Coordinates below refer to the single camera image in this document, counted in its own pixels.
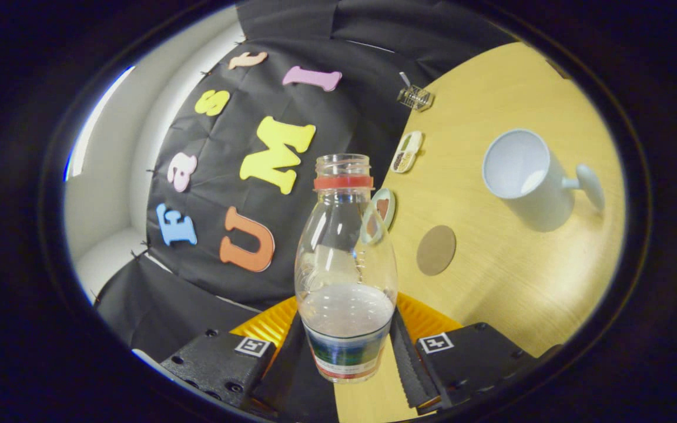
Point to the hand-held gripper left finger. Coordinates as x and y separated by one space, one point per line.
291 376

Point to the silver utensil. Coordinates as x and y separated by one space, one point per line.
404 79

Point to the clear juice bottle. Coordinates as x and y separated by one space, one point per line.
347 329

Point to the brown round coaster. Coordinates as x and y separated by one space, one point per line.
436 251

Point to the light green plate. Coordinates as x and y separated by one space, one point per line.
391 202

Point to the white divided dish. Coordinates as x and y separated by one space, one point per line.
406 151

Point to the brown meat patty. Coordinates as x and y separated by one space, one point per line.
382 208

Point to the white cup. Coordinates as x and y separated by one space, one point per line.
538 200

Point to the long ceiling light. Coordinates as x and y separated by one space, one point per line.
89 126

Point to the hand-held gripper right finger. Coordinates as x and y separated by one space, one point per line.
409 364

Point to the wooden table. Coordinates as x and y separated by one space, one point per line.
520 282

